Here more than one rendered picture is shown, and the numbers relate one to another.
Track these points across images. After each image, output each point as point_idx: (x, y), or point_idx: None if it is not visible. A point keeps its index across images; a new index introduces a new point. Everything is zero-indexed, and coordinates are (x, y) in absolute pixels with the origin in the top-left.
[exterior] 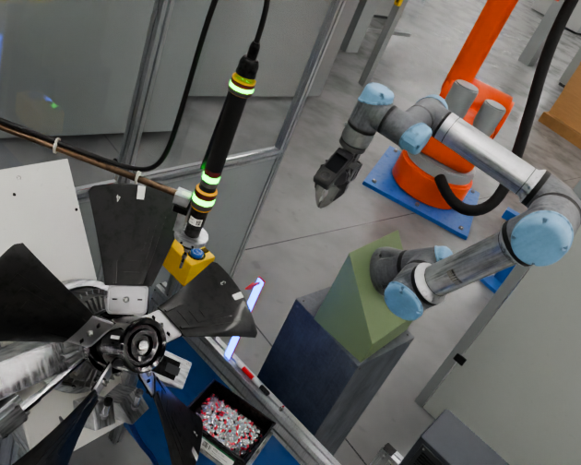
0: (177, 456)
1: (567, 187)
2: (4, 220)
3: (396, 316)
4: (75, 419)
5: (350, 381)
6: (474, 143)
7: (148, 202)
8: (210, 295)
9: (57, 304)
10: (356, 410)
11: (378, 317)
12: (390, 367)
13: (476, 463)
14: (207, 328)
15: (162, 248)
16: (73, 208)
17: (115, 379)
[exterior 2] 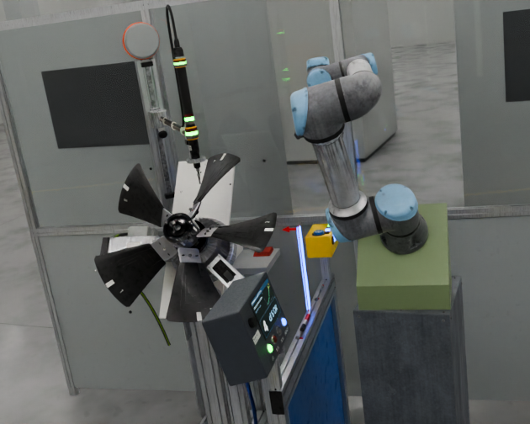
0: (177, 301)
1: (354, 74)
2: (191, 183)
3: (405, 276)
4: (135, 253)
5: (360, 334)
6: (348, 71)
7: (223, 161)
8: (251, 225)
9: (149, 197)
10: (429, 414)
11: (376, 267)
12: (441, 356)
13: (233, 294)
14: (228, 236)
15: (214, 182)
16: (228, 182)
17: (219, 288)
